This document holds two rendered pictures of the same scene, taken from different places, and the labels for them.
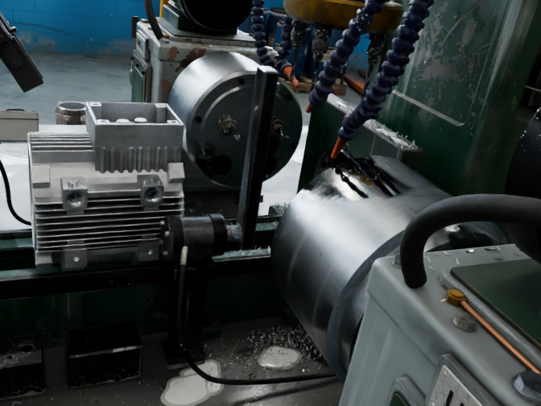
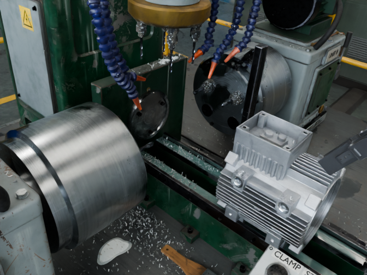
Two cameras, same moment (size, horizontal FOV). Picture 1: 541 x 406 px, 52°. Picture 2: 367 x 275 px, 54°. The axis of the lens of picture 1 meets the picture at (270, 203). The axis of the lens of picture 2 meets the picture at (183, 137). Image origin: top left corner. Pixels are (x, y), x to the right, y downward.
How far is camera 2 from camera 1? 1.37 m
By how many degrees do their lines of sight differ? 94
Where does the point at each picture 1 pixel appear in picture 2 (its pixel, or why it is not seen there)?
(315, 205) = (266, 78)
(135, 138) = (286, 130)
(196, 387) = not seen: hidden behind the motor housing
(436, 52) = (118, 10)
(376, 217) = (274, 59)
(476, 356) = (328, 44)
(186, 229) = not seen: hidden behind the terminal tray
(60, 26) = not seen: outside the picture
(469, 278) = (307, 40)
